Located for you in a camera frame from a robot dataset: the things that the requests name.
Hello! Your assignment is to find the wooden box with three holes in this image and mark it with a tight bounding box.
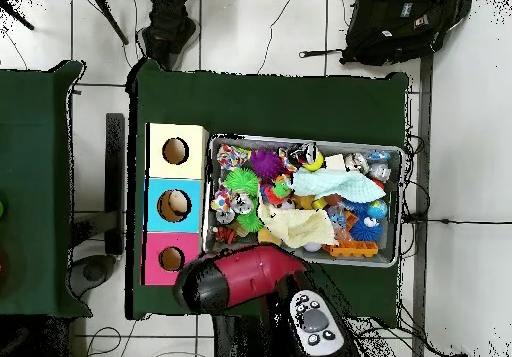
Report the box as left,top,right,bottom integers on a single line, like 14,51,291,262
140,122,210,286

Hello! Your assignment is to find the grey stand foot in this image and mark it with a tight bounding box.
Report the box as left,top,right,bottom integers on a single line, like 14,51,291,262
65,253,118,299

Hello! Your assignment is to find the green spiky rubber ball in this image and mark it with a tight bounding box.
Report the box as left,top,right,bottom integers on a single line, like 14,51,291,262
222,167,261,198

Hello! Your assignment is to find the clear mesh bin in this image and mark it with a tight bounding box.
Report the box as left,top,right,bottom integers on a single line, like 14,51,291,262
201,133,404,269

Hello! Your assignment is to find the cream cloth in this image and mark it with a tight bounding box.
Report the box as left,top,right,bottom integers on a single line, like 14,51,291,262
257,202,337,250

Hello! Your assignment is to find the orange striped tiger plush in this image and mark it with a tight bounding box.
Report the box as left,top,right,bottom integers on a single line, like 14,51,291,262
213,226,239,246

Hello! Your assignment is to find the person's foot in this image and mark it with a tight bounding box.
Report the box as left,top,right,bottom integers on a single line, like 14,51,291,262
135,0,201,72

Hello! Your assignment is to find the black floor cable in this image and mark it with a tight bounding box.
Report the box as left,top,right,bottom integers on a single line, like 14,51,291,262
401,212,512,227

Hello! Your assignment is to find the black backpack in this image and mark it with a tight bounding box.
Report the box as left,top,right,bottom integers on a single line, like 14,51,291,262
339,0,473,67

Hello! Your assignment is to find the dark green table cloth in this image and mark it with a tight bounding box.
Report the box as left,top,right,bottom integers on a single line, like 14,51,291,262
125,58,410,328
0,60,93,319

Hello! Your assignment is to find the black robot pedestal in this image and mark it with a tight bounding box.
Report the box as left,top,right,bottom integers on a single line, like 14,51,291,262
211,312,305,357

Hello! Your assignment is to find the purple spiky rubber ball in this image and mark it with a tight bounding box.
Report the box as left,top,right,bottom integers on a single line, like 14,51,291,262
249,148,287,180

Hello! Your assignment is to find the black tripod leg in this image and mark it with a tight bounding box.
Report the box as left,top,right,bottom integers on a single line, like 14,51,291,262
93,0,130,46
0,0,35,31

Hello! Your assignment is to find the black standing panel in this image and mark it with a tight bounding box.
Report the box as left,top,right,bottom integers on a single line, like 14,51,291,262
104,112,126,256

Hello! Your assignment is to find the blue fuzzy toy with eyes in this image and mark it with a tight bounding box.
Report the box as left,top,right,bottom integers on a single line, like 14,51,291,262
344,198,385,243

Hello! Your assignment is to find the crushed black can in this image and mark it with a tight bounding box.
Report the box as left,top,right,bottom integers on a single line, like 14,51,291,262
286,141,321,166

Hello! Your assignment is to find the clear plastic bottle blue label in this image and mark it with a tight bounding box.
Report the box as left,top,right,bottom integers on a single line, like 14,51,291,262
325,203,349,230

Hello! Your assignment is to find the mint green cloth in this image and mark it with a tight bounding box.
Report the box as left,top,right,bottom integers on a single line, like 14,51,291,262
290,168,387,204

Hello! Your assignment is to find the orange plastic tray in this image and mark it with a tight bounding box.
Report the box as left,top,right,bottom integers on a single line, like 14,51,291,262
322,239,380,259

